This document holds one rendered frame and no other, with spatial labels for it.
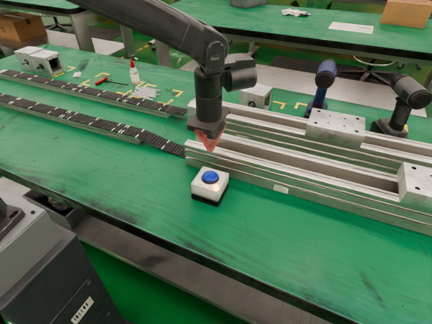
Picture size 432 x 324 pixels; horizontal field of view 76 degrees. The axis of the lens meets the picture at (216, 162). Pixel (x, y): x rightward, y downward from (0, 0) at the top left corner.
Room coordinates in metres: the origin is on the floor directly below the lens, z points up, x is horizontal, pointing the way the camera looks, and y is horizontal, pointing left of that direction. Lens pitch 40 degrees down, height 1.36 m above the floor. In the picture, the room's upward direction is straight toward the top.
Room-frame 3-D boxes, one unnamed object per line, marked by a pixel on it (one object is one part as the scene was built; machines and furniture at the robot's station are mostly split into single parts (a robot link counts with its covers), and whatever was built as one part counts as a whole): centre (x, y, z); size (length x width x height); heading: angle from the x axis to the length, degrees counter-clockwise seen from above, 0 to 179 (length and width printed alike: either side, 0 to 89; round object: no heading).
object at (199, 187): (0.55, 0.01, 0.81); 0.10 x 0.08 x 0.06; 157
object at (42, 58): (1.38, 0.85, 0.83); 0.11 x 0.10 x 0.10; 158
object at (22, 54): (1.44, 0.96, 0.83); 0.11 x 0.10 x 0.10; 160
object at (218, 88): (0.54, 0.01, 1.11); 0.07 x 0.06 x 0.07; 112
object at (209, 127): (0.54, 0.02, 1.05); 0.10 x 0.07 x 0.07; 157
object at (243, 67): (0.55, -0.02, 1.15); 0.12 x 0.09 x 0.12; 112
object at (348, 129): (0.72, -0.37, 0.87); 0.16 x 0.11 x 0.07; 67
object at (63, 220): (0.98, 0.79, 0.27); 0.31 x 0.21 x 0.10; 63
